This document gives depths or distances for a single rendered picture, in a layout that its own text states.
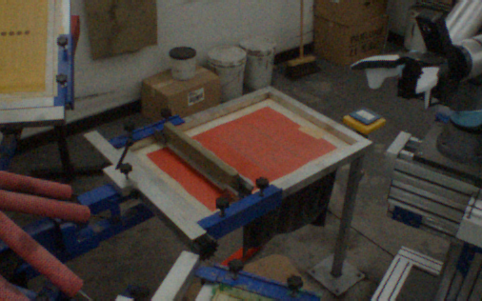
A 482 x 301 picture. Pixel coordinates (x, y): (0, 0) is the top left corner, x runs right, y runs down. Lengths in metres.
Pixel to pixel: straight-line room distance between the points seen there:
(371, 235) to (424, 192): 1.52
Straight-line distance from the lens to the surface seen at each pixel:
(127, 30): 3.80
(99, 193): 1.65
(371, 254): 2.98
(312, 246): 2.96
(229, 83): 4.16
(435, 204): 1.61
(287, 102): 2.23
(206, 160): 1.75
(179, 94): 3.79
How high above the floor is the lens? 2.05
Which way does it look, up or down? 34 degrees down
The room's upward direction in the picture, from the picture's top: 2 degrees clockwise
